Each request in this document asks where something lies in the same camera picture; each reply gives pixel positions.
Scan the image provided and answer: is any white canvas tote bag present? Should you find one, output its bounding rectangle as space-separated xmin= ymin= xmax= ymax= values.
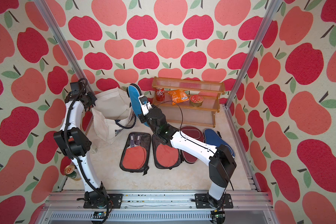
xmin=91 ymin=87 xmax=136 ymax=144

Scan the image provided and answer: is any black paddle case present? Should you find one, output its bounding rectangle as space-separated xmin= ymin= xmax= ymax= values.
xmin=152 ymin=134 xmax=182 ymax=169
xmin=119 ymin=132 xmax=152 ymax=175

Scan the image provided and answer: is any maroon paddle case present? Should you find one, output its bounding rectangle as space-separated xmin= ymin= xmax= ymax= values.
xmin=179 ymin=125 xmax=205 ymax=164

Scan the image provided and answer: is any blue paddle case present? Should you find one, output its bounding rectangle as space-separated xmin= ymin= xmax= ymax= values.
xmin=203 ymin=128 xmax=236 ymax=159

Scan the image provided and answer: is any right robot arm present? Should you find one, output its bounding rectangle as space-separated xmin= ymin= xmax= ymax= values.
xmin=138 ymin=103 xmax=237 ymax=209

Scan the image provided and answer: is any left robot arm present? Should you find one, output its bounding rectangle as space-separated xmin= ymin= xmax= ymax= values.
xmin=54 ymin=92 xmax=109 ymax=209

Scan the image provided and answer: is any orange snack bag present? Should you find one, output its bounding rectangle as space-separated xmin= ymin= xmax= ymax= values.
xmin=168 ymin=90 xmax=189 ymax=105

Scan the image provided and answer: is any red cola can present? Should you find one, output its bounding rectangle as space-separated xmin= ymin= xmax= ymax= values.
xmin=155 ymin=87 xmax=165 ymax=102

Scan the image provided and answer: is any wooden two-tier shelf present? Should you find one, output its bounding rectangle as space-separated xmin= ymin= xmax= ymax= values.
xmin=152 ymin=77 xmax=225 ymax=127

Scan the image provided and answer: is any round red tin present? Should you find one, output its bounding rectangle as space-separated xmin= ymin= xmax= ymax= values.
xmin=189 ymin=94 xmax=204 ymax=107

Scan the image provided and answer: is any green drink can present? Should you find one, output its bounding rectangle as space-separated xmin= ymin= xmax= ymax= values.
xmin=64 ymin=164 xmax=82 ymax=181

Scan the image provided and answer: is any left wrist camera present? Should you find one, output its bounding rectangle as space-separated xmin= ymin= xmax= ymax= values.
xmin=70 ymin=81 xmax=85 ymax=95

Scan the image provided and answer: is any aluminium frame post left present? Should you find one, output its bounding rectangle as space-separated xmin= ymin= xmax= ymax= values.
xmin=34 ymin=1 xmax=94 ymax=94

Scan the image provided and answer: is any aluminium frame post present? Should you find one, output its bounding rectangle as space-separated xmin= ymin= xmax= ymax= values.
xmin=34 ymin=1 xmax=94 ymax=94
xmin=225 ymin=0 xmax=283 ymax=110

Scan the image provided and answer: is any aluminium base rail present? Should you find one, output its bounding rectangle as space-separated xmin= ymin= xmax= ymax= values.
xmin=34 ymin=190 xmax=278 ymax=224

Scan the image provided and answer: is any aluminium frame post right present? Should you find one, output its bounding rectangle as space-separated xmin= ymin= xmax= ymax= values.
xmin=225 ymin=0 xmax=283 ymax=110

